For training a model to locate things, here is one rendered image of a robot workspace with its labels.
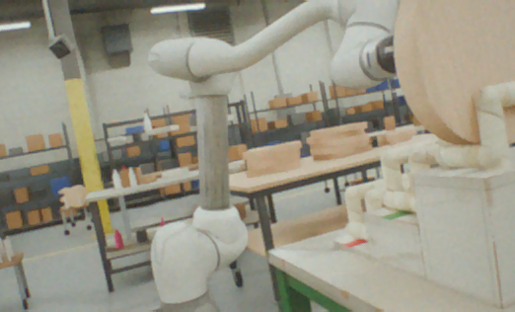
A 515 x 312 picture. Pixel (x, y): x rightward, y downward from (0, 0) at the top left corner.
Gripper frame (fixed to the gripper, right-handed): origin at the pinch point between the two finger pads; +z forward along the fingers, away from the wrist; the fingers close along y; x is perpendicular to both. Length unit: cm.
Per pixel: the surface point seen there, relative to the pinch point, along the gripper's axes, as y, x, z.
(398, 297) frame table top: 21.0, -37.9, -1.0
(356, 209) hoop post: 9.4, -30.5, -29.4
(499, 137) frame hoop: 9.6, -16.4, 10.7
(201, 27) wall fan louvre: -234, 292, -1110
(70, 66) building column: 98, 147, -691
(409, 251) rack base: 14.2, -33.6, -6.0
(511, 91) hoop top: 6.3, -10.9, 10.7
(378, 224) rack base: 14.2, -30.3, -14.2
